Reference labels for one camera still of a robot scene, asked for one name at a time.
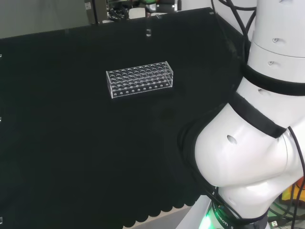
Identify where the yellow and orange box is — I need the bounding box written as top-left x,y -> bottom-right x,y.
281,182 -> 305,203

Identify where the black bench cloth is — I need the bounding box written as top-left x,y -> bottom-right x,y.
0,7 -> 251,229

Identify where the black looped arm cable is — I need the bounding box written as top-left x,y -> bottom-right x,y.
204,126 -> 305,226

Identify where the dark metal post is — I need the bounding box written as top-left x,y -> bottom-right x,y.
83,0 -> 108,25

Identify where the clear acrylic test tube rack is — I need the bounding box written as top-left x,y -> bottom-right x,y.
105,61 -> 173,99

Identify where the white background box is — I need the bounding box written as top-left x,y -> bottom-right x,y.
129,8 -> 146,19

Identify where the pale grey board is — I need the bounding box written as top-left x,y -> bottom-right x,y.
0,0 -> 92,39

